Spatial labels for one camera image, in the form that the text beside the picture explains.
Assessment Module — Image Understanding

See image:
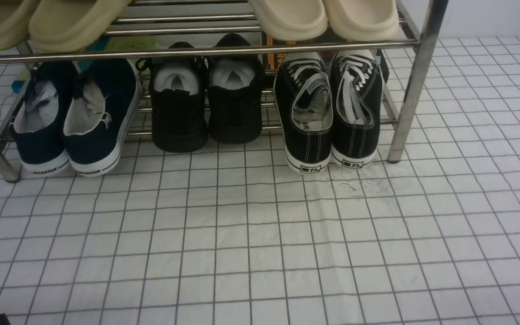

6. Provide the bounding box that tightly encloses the black canvas sneaker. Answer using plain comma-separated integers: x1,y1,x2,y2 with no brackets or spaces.
330,49,384,169
273,52,334,174

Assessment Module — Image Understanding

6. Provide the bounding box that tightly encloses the silver metal shoe rack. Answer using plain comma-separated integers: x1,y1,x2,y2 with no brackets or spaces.
0,0,448,183

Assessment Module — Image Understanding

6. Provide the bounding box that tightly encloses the white grid floor mat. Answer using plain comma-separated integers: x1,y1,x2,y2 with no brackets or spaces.
0,37,520,325

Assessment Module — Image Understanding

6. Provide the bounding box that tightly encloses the black knit sneaker right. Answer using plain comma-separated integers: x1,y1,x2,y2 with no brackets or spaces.
206,54,265,144

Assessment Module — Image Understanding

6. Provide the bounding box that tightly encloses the black knit sneaker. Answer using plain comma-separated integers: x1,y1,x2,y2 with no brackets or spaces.
135,57,209,153
206,54,265,144

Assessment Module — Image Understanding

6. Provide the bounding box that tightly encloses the black box with orange print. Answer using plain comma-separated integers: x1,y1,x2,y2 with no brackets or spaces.
261,28,390,80

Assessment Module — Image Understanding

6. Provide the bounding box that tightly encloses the black knit sneaker left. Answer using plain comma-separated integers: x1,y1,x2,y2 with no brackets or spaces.
135,57,209,153

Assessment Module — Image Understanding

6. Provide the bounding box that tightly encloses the cream slipper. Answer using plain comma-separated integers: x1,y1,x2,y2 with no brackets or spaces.
323,0,399,42
248,0,328,41

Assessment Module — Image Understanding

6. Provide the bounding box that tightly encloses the navy canvas shoe right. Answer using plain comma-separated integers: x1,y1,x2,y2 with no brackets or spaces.
62,58,143,177

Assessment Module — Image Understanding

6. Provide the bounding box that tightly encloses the navy canvas shoe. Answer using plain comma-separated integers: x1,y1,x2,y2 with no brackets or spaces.
62,58,143,177
9,61,80,175

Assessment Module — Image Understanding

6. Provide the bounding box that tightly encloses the cream slipper far right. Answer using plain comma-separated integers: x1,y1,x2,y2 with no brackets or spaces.
323,0,399,42

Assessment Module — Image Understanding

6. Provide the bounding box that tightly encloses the green and blue box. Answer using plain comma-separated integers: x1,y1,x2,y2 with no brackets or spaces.
12,36,159,94

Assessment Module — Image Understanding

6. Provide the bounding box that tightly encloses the navy canvas shoe left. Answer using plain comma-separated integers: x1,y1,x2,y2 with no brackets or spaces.
9,61,80,175

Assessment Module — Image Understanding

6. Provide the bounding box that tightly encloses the dark object bottom left corner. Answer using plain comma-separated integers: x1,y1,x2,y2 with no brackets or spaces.
0,313,11,325

